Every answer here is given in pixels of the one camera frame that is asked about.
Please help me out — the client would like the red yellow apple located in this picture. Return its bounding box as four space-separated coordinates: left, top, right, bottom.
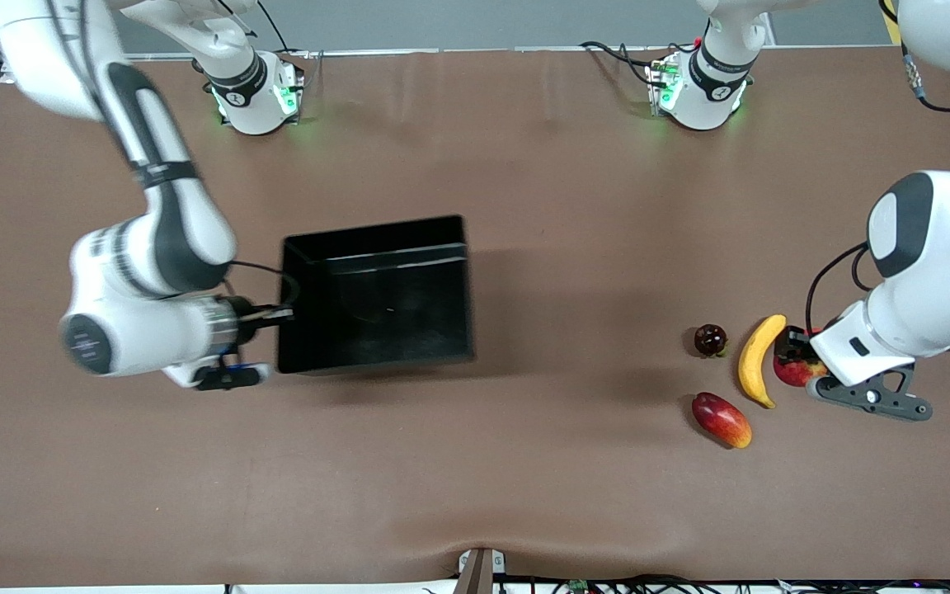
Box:
774 351 829 389

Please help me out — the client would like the yellow banana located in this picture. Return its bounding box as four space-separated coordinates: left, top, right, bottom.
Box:
738 313 788 410

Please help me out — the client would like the black plastic box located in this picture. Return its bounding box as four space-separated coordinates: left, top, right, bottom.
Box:
277 214 476 376

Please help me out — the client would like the dark purple mangosteen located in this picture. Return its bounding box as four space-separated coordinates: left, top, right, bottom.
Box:
694 323 729 359

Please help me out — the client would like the red yellow mango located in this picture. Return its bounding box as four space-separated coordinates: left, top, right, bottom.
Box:
691 392 753 450

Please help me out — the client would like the black arm base cable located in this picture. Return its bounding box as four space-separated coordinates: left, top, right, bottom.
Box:
581 40 661 87
256 0 311 59

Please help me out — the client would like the metal camera post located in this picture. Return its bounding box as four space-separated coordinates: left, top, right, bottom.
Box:
454 547 507 594

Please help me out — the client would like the aluminium table edge rail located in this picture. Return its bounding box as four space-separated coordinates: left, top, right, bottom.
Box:
112 43 905 63

